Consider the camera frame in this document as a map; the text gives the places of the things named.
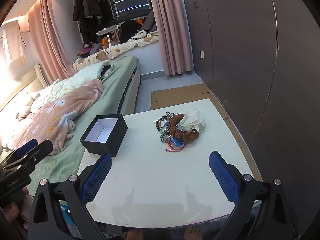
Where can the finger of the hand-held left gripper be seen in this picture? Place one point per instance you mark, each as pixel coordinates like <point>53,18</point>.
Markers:
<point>27,147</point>
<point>43,148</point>

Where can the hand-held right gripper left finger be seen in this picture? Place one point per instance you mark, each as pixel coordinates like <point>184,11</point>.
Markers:
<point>97,180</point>

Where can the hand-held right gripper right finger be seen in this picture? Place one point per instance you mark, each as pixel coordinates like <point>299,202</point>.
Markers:
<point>223,180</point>

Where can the black box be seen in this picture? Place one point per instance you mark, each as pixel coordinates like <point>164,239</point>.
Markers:
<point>110,142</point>

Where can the white fabric flower scrunchie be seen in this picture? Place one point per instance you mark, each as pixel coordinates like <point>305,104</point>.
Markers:
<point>192,121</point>

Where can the person's left hand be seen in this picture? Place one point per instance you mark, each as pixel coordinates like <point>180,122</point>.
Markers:
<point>11,211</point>

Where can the pink flower blanket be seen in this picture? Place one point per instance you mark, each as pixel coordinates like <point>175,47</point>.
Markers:
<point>62,105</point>

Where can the person's right foot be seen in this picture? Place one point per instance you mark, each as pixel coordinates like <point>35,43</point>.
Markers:
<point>193,233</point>

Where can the person's foot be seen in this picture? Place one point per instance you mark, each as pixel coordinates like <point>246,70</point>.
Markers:
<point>193,233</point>
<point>135,235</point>

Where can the person's left foot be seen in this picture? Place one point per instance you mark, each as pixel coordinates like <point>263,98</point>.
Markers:
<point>135,235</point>

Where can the beige headboard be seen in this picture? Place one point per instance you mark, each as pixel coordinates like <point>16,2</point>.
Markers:
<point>37,77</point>

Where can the light green duvet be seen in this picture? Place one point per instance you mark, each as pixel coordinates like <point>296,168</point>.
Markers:
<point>82,76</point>

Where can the bed with green sheet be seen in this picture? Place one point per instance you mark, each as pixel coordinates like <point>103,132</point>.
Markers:
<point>117,80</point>

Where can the pink curtain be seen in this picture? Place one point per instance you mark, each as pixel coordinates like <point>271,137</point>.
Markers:
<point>50,30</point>
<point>170,30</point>

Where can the cream printed blanket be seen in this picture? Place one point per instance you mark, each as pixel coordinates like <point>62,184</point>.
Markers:
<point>115,50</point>

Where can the small white rack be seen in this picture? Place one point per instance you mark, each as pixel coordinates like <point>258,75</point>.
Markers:
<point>107,33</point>

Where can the dark brown wardrobe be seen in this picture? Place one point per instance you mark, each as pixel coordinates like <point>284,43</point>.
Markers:
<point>237,42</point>

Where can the black bag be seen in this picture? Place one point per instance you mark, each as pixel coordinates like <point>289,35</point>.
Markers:
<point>131,31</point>

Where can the hanging dark clothes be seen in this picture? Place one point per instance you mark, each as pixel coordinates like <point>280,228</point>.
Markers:
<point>85,7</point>

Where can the grey cushion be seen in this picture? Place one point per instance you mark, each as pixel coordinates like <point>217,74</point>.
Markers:
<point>148,22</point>

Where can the white wall switch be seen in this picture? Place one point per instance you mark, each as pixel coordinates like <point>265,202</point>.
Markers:
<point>203,54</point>

